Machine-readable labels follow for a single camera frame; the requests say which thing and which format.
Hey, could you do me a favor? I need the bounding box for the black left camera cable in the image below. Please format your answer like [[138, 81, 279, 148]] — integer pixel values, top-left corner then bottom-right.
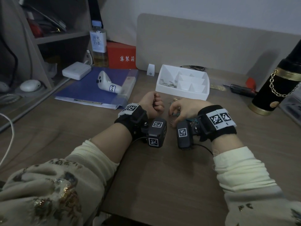
[[130, 137, 147, 146]]

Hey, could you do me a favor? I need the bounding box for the white handheld controller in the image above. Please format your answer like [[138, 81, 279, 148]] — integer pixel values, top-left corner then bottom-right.
[[96, 70, 123, 94]]

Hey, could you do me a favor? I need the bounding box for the small heap of paper clips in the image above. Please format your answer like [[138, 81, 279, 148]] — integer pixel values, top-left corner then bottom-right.
[[159, 78, 178, 89]]

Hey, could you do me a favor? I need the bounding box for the black thermos with gold chain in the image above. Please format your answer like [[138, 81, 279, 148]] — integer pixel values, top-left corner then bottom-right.
[[248, 40, 301, 116]]

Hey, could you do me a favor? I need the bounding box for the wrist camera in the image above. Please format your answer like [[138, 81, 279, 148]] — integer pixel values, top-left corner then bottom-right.
[[147, 118, 167, 148], [177, 121, 197, 150]]

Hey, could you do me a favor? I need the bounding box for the group of coloured binder clips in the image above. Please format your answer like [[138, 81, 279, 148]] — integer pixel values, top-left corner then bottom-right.
[[173, 110, 198, 123]]

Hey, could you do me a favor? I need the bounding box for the thick black cable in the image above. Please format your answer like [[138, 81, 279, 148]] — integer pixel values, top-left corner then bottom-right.
[[0, 33, 19, 85]]

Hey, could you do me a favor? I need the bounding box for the tea bottle with blue cap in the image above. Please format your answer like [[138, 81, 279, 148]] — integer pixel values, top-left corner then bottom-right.
[[89, 20, 109, 67]]

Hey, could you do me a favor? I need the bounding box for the person's right hand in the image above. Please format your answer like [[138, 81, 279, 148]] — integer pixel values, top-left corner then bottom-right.
[[168, 99, 205, 127]]

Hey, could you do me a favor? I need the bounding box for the white computer mouse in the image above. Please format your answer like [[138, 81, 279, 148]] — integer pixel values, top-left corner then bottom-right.
[[19, 79, 41, 92]]

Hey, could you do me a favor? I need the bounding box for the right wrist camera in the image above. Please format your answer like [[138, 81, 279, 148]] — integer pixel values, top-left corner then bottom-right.
[[177, 121, 197, 150]]

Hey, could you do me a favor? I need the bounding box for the person's left forearm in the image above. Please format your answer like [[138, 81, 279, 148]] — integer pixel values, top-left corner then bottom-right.
[[0, 123, 133, 226]]

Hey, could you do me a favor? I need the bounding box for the clear plastic bag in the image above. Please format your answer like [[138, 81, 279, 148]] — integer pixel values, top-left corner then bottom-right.
[[46, 62, 58, 78]]

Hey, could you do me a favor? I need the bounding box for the white compartment organizer tray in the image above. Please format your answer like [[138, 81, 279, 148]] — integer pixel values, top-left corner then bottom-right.
[[155, 64, 210, 101]]

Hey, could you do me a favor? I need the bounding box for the black screwdriver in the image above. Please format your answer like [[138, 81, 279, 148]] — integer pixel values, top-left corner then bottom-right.
[[223, 83, 257, 98]]

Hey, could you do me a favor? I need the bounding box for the black camera cable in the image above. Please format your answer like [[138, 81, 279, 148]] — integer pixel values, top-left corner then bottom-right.
[[195, 143, 214, 156], [130, 137, 147, 146]]

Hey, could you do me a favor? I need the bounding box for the beige desk divider panel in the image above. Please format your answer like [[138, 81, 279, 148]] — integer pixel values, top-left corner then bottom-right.
[[136, 13, 301, 85]]

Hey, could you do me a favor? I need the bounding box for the red pouch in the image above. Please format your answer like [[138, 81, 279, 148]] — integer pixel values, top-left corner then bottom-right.
[[28, 21, 43, 37]]

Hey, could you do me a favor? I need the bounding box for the black right wrist strap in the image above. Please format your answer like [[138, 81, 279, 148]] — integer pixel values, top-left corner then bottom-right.
[[196, 105, 237, 142]]

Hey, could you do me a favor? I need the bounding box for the black right camera cable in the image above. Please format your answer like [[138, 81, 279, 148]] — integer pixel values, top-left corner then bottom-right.
[[195, 143, 214, 156]]

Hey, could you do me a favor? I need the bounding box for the grey shelf unit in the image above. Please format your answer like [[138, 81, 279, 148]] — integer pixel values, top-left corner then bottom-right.
[[0, 0, 94, 132]]

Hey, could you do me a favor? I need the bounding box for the orange ribbed box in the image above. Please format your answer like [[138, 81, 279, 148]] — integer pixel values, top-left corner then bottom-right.
[[106, 41, 137, 69]]

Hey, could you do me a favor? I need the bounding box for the white cable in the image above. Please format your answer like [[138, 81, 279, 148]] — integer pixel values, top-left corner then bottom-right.
[[0, 113, 15, 166]]

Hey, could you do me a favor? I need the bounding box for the clear plastic case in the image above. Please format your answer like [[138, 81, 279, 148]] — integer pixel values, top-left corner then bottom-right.
[[278, 91, 301, 126]]

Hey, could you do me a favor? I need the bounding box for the white flat adapter box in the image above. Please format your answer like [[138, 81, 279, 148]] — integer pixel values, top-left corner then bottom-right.
[[62, 62, 92, 80]]

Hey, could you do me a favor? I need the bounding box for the pile of silver paper clips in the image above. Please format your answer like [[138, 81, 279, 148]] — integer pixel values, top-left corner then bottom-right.
[[168, 97, 200, 129]]

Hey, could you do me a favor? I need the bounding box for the person's left hand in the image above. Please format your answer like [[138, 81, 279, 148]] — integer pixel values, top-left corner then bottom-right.
[[138, 91, 166, 120]]

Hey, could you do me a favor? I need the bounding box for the grey ring coil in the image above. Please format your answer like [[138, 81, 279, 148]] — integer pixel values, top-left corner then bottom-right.
[[0, 93, 22, 103]]

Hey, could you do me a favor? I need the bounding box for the person's right forearm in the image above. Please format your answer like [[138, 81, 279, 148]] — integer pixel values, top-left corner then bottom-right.
[[210, 133, 301, 226]]

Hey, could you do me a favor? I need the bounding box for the blue document folder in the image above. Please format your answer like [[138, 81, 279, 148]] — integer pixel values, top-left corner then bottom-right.
[[54, 67, 139, 110]]

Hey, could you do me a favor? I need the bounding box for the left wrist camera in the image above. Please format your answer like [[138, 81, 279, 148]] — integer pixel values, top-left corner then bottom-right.
[[147, 118, 167, 148]]

